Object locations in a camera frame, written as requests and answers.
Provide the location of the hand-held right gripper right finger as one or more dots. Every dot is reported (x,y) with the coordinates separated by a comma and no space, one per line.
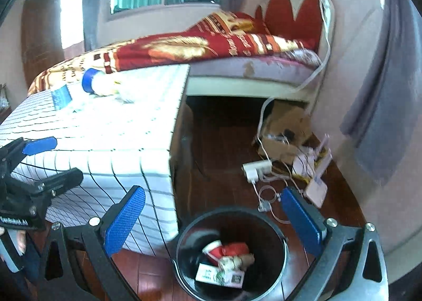
(301,220)

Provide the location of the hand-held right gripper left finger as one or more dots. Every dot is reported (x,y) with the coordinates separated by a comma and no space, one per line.
(123,218)

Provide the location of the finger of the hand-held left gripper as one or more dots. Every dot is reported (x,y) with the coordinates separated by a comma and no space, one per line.
(62,180)
(39,145)

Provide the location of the black plastic bucket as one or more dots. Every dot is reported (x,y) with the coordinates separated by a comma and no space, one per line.
(273,255)

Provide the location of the brown paper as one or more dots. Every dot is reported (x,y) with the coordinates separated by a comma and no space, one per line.
(240,259)

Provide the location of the red and white carton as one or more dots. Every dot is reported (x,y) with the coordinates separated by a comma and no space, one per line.
(212,250)

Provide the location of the green and white carton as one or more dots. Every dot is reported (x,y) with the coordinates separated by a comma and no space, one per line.
(206,273)

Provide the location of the person's left hand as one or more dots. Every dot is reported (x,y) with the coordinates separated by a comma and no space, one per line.
(22,242)

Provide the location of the white router with antennas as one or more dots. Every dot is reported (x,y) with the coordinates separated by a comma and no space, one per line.
(316,190)

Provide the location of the white floor power strip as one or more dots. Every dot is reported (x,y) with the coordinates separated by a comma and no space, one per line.
(257,167)

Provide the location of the table with checked white cloth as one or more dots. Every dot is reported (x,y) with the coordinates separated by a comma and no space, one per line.
(115,129)

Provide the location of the cardboard box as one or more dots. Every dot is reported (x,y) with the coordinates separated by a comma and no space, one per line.
(290,119)

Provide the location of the brown wooden wardrobe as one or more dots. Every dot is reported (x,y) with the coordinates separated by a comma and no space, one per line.
(43,40)

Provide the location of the bright side window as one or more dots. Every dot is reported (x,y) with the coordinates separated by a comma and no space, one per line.
(71,17)

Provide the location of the white bed with grey mattress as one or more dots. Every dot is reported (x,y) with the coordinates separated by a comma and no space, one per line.
(247,80)

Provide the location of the tied grey patterned curtain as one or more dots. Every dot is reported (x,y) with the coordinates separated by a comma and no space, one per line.
(389,90)

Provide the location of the floral pillow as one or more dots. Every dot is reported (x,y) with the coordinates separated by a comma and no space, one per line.
(306,55)

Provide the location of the bed with patterned blanket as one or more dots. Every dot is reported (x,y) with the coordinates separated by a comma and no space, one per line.
(181,47)

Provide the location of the red and white headboard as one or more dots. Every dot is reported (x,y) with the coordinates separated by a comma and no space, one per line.
(283,14)

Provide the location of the white power strip on headboard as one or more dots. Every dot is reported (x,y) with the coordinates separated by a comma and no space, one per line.
(326,7)

